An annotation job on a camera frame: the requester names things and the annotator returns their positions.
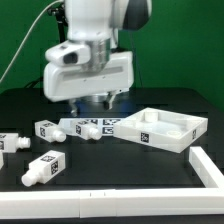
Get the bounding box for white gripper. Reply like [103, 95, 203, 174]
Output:
[44, 51, 134, 117]

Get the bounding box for white square tabletop tray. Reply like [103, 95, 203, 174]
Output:
[113, 108, 208, 153]

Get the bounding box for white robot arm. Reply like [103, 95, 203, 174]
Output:
[44, 0, 152, 114]

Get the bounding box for white fiducial marker sheet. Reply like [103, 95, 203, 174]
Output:
[58, 118, 121, 136]

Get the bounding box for white L-shaped fence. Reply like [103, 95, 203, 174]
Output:
[0, 147, 224, 219]

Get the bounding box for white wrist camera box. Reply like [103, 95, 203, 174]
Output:
[45, 41, 91, 66]

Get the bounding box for black cables at base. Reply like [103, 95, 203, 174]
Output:
[23, 76, 46, 89]

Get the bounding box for black camera stand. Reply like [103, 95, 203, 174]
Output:
[47, 3, 68, 42]

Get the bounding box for white cable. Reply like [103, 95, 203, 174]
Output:
[0, 0, 66, 84]

